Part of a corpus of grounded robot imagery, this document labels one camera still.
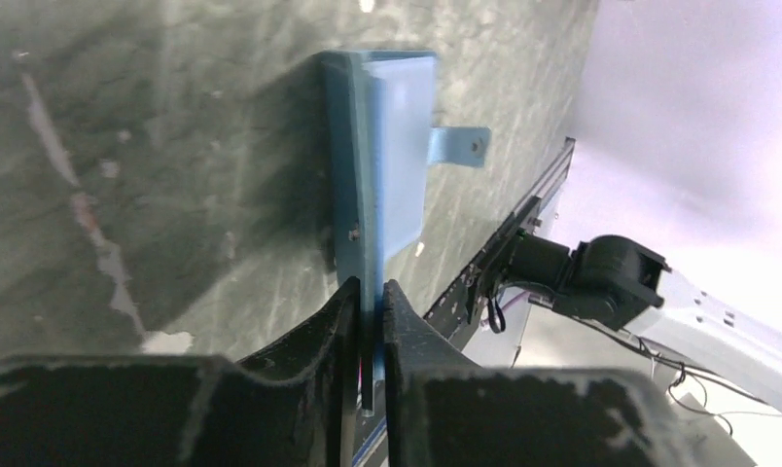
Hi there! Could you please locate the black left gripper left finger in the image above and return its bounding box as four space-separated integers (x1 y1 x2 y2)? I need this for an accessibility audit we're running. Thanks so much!
0 278 360 466

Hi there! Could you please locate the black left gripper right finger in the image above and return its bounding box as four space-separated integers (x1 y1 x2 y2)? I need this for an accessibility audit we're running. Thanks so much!
383 280 694 466

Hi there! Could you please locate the blue leather card holder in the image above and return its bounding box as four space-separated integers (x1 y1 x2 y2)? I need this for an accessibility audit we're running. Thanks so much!
320 50 491 414

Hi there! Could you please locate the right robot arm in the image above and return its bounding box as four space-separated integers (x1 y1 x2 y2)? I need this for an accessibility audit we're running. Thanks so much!
494 233 782 413

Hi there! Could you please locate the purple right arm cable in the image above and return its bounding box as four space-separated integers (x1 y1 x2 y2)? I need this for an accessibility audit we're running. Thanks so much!
487 290 534 333

